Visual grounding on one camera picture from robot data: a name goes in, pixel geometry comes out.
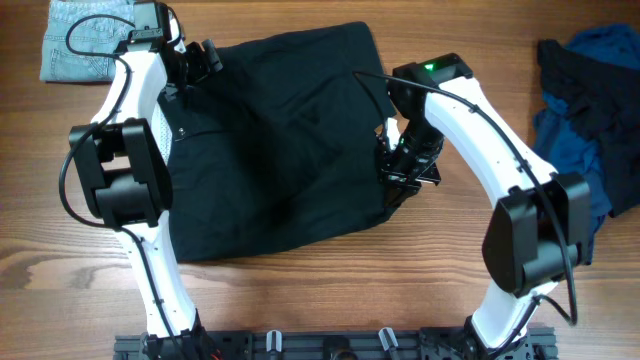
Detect folded light blue jeans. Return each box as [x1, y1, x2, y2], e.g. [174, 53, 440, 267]
[40, 0, 134, 83]

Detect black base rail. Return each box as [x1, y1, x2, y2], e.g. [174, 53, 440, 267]
[113, 327, 559, 360]

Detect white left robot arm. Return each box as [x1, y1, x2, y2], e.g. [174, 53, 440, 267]
[58, 1, 223, 359]

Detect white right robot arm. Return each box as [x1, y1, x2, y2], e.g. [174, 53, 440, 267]
[379, 53, 590, 359]

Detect black shorts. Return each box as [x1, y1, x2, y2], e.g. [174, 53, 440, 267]
[158, 22, 395, 262]

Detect blue garment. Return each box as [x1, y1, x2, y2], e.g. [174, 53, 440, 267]
[533, 24, 639, 235]

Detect dark navy garment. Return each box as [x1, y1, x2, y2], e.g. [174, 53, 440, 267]
[537, 39, 639, 217]

